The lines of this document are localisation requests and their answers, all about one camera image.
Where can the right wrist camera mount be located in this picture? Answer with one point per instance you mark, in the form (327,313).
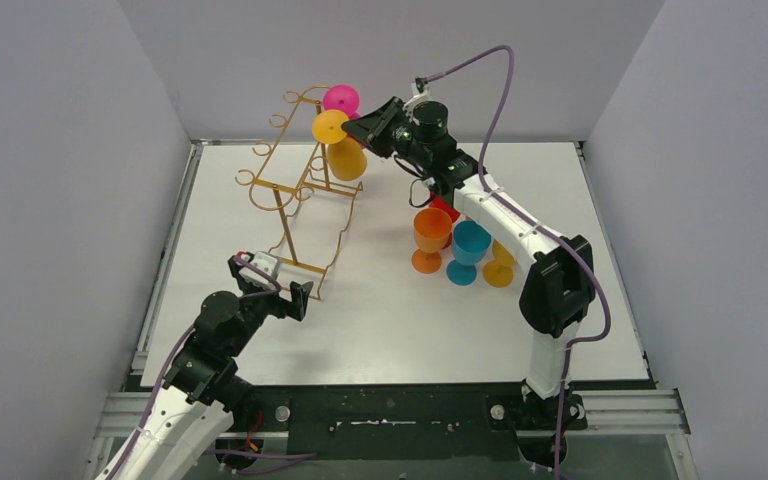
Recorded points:
(420,91)

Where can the magenta wine glass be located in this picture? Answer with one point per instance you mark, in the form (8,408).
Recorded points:
(344,98)

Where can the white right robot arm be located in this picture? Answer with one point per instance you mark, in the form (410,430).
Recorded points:
(558,286)

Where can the aluminium table edge rail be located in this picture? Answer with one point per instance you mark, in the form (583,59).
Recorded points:
(375,320)

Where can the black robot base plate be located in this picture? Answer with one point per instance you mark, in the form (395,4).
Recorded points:
(496,421)

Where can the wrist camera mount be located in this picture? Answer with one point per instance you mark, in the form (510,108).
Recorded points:
(266,263)
(420,91)

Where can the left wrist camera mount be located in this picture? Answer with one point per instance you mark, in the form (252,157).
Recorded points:
(266,263)

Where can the gold wire glass rack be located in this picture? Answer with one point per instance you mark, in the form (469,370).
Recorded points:
(287,199)

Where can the blue wine glass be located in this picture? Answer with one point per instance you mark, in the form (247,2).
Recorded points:
(470,243)

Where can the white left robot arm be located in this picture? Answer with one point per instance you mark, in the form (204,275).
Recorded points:
(198,393)

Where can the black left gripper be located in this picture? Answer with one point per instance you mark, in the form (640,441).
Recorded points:
(284,302)

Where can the red wine glass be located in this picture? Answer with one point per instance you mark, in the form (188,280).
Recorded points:
(439,203)

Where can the orange wine glass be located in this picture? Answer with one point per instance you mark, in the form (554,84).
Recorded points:
(431,229)

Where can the yellow wine glass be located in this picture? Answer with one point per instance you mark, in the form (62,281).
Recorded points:
(344,155)
(499,271)

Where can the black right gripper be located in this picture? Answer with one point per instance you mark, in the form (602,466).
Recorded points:
(374,130)

